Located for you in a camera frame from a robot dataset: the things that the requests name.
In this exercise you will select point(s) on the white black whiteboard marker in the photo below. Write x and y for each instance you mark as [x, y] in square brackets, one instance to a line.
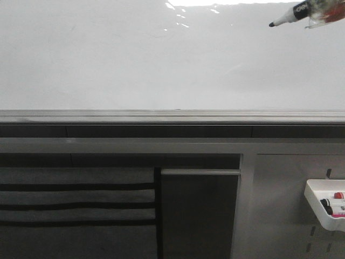
[320, 13]

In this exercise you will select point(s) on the white whiteboard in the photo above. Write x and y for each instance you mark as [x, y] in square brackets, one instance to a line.
[167, 61]

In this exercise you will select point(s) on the dark grey board panel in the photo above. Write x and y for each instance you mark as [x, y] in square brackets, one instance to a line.
[198, 209]

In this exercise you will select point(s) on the grey pegboard panel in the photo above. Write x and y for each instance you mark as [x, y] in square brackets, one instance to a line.
[282, 223]

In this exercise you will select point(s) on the grey black striped panel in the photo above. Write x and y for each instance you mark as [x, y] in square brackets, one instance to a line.
[78, 213]

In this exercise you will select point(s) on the white plastic marker tray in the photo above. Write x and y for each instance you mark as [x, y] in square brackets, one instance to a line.
[317, 189]

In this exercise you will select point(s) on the black capped marker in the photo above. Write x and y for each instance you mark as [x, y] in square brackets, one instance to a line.
[332, 202]

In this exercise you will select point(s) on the red capped marker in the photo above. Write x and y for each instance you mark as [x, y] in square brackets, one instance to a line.
[339, 195]

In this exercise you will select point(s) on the grey metal stand frame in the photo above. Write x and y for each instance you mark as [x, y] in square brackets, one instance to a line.
[248, 149]

